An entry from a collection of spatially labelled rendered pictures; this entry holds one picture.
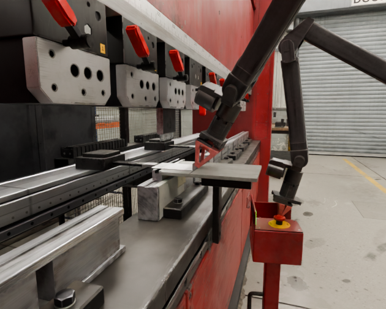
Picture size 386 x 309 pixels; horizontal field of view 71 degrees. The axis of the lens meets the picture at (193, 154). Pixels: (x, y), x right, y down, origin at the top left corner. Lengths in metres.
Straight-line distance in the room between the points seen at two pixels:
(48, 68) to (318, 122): 7.95
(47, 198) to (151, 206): 0.26
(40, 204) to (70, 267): 0.32
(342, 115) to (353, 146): 0.86
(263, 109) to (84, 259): 2.59
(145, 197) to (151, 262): 0.22
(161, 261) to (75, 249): 0.17
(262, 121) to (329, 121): 5.38
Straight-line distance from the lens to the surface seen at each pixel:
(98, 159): 0.89
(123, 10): 0.59
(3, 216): 0.72
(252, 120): 2.93
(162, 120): 0.79
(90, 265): 0.54
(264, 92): 2.93
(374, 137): 8.45
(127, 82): 0.55
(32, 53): 0.40
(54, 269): 0.47
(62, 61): 0.42
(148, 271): 0.55
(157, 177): 0.79
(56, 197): 0.82
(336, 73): 8.27
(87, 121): 1.34
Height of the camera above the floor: 1.16
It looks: 9 degrees down
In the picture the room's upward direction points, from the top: straight up
